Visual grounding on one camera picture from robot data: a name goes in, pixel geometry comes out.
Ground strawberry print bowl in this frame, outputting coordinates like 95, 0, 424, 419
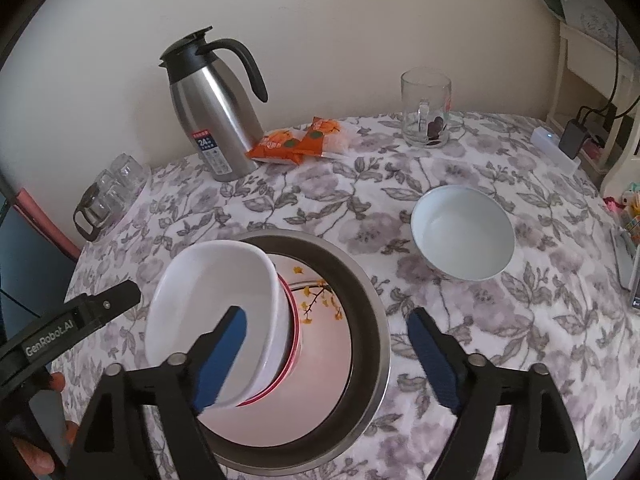
235, 267, 304, 407

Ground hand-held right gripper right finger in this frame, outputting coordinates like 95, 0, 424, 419
406, 307, 588, 480

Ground person's left hand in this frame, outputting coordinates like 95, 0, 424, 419
10, 372, 81, 478

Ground pink red board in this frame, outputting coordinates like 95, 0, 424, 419
15, 187, 81, 261

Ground dark blue panel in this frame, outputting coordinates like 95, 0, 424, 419
0, 195, 76, 331

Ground grey phone stand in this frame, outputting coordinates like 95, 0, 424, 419
612, 227, 638, 291

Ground light blue bowl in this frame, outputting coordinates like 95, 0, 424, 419
410, 185, 516, 282

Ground stainless steel plate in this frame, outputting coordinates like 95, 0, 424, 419
195, 230, 392, 476

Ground grey floral tablecloth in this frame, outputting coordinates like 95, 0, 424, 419
50, 115, 640, 480

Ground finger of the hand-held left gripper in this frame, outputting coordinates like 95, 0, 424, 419
65, 280, 142, 333

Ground small white bowl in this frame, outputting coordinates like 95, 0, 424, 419
144, 241, 279, 408

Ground black charger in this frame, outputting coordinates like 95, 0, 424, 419
558, 120, 591, 158

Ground white patterned bag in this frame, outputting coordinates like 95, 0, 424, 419
562, 0, 640, 47

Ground black cable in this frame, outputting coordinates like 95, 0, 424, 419
575, 20, 623, 128

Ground stainless steel thermos jug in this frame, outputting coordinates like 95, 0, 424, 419
159, 25, 268, 183

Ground white shelf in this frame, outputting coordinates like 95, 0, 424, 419
547, 20, 640, 176

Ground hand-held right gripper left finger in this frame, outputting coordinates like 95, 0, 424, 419
64, 306, 249, 480

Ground clear glass cup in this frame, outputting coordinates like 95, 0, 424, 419
107, 154, 147, 192
92, 170, 126, 202

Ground pink small toys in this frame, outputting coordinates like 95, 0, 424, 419
602, 190, 640, 226

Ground white power strip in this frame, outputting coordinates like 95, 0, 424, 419
531, 126, 583, 173

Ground white plate yellow flower branch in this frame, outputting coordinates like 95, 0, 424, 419
200, 252, 353, 448

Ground clear glass mug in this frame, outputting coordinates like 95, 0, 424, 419
400, 67, 452, 149

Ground dark dried fruit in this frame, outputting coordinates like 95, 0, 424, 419
425, 116, 447, 144

